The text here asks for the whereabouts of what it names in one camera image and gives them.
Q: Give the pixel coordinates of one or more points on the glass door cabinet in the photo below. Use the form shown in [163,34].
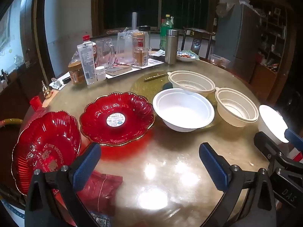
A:
[14,28]

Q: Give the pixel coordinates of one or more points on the stainless steel thermos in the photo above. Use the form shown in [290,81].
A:
[171,47]

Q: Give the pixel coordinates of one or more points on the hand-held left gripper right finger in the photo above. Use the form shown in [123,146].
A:
[213,165]

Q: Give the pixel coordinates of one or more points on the red yellow hoop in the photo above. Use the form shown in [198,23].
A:
[10,122]

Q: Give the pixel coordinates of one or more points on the grey refrigerator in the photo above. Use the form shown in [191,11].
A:
[236,40]

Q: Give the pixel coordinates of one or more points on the clear plastic wrapper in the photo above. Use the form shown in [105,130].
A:
[55,84]

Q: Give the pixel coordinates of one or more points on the gold pen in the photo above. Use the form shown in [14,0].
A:
[155,76]

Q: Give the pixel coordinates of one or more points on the gold pagoda ornament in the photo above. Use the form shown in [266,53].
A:
[46,92]

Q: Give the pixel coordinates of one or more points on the dark wooden chair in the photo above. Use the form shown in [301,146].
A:
[197,40]

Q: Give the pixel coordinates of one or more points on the clear plastic pitcher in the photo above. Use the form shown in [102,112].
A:
[124,47]

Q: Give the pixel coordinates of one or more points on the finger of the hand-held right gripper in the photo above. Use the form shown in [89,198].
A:
[267,146]
[294,139]

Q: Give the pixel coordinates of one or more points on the flat grey book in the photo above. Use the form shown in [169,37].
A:
[118,71]

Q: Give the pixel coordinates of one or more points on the white squeeze tube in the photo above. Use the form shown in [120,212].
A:
[86,61]

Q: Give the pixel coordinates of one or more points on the clear film roll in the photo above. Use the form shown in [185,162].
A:
[134,21]

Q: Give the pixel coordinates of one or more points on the small white jar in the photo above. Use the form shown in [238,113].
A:
[100,73]

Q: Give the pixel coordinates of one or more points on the clear plastic food container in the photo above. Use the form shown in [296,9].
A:
[219,60]

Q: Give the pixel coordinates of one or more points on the dark window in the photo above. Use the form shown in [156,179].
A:
[142,4]

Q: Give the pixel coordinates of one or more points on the large white bowl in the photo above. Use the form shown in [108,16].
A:
[182,108]

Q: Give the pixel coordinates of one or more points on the red plate white sticker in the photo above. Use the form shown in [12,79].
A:
[132,115]

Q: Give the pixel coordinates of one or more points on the red cup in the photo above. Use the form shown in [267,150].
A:
[35,102]

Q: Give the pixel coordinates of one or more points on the small white bowl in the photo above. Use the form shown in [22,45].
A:
[269,120]

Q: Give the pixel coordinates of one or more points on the amber jar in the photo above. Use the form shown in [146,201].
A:
[75,74]

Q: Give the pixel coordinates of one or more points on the printed card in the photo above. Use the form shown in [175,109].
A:
[100,221]

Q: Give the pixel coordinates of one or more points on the white leaflet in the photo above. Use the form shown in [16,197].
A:
[157,53]

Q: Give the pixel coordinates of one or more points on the glass jar black lid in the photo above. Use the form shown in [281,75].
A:
[145,29]

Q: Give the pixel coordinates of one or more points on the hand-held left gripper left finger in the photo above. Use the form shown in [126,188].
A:
[87,165]

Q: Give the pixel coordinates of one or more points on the wooden shelf cabinet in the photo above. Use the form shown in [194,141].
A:
[272,40]

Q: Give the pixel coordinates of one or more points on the blue patterned dish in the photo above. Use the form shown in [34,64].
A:
[187,56]

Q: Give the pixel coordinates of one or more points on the cream ribbed bowl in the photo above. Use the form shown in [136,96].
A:
[189,80]
[234,106]

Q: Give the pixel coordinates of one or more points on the red plate gold lettering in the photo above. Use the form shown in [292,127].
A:
[47,132]

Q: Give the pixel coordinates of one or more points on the red cap bottle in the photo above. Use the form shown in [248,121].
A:
[86,38]

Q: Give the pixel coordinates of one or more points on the red plastic bag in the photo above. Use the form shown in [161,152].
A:
[101,189]

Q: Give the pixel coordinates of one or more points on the green plastic bottle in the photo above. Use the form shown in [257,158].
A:
[167,28]

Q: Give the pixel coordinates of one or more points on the white paper sheet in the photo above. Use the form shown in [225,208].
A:
[153,62]

